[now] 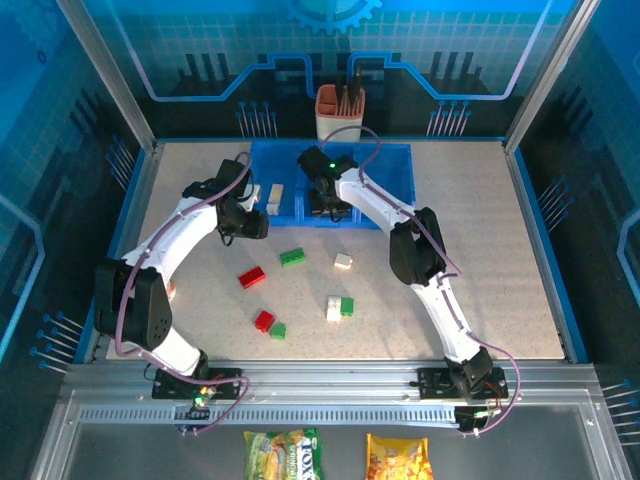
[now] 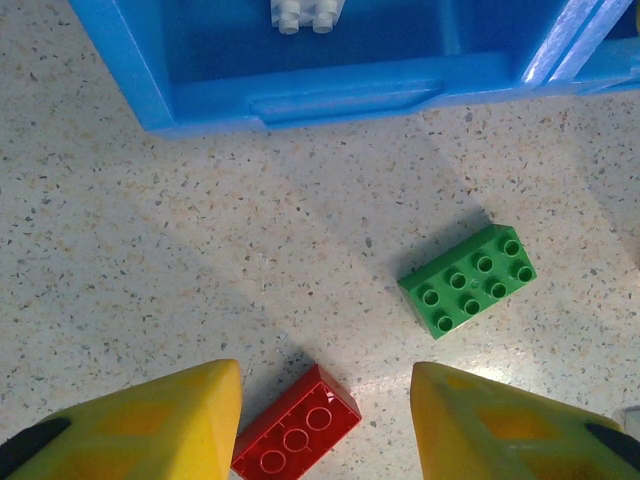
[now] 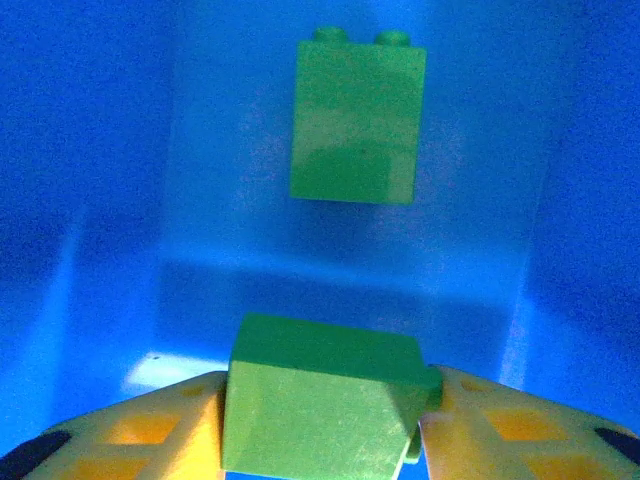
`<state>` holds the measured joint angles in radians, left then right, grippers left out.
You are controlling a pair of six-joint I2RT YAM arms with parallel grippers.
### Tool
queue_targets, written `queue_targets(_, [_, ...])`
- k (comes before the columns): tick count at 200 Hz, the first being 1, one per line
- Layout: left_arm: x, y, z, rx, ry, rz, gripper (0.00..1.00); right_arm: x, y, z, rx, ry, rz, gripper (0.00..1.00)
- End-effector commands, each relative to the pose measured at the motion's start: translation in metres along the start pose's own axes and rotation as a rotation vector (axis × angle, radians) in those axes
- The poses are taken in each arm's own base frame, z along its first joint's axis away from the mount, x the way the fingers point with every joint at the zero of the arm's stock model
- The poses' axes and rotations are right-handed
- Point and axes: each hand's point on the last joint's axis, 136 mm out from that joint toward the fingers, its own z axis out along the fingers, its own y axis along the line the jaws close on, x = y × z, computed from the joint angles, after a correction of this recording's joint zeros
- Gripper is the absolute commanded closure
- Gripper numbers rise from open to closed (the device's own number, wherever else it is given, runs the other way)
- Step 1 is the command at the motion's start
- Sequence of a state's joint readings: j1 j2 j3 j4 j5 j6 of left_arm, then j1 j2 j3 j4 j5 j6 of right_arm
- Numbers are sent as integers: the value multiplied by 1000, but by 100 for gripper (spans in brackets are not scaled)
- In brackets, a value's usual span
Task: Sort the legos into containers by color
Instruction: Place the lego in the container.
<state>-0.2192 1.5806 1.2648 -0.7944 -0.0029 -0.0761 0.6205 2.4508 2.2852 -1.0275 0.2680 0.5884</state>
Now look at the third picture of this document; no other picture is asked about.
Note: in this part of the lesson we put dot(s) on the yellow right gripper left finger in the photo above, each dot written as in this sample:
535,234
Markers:
125,435

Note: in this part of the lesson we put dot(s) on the green lego brick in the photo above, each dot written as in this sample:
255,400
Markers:
310,410
355,125

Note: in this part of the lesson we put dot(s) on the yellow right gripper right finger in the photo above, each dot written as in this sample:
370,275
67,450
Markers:
525,440

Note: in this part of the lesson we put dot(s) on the blue plastic bin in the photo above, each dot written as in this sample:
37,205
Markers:
100,200

